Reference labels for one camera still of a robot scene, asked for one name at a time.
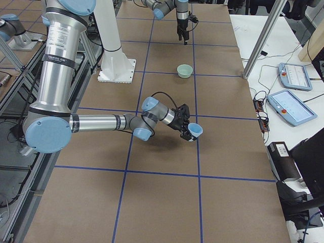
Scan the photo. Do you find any black computer monitor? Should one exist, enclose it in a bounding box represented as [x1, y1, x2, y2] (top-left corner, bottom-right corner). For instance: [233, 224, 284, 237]
[288, 50, 324, 203]

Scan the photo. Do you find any far blue teach pendant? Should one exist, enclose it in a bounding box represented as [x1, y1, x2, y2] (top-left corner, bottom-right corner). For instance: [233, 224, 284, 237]
[278, 63, 312, 91]

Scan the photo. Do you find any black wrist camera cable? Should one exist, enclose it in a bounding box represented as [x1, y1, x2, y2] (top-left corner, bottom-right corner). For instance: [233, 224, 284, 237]
[140, 91, 179, 136]

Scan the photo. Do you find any black box with label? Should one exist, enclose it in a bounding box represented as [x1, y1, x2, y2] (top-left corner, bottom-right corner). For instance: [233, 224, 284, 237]
[267, 142, 301, 182]

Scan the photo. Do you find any green ceramic bowl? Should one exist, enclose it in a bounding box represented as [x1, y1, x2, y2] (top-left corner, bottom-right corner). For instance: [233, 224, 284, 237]
[177, 64, 193, 78]

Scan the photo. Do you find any near blue teach pendant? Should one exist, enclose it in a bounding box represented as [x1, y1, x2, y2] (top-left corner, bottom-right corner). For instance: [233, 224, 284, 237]
[267, 89, 317, 127]

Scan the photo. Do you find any blue plastic cup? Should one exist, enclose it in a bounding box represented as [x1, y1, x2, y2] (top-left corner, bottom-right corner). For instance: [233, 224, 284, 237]
[188, 123, 203, 142]

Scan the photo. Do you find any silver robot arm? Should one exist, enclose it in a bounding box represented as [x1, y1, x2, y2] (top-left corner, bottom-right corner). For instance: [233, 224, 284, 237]
[23, 1, 203, 153]
[141, 0, 189, 45]

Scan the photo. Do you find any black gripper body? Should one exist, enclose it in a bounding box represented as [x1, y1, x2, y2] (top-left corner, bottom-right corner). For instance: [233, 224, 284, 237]
[169, 104, 190, 132]
[177, 18, 188, 32]

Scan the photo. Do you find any white column pedestal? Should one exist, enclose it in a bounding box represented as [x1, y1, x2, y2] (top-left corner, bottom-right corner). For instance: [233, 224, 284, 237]
[94, 0, 136, 84]

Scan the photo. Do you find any blue teach pendant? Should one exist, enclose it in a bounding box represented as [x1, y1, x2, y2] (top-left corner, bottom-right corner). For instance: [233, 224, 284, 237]
[267, 89, 317, 127]
[278, 63, 312, 91]

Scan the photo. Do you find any aluminium frame post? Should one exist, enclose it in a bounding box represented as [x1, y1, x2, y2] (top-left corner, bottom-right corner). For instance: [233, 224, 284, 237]
[242, 0, 287, 79]

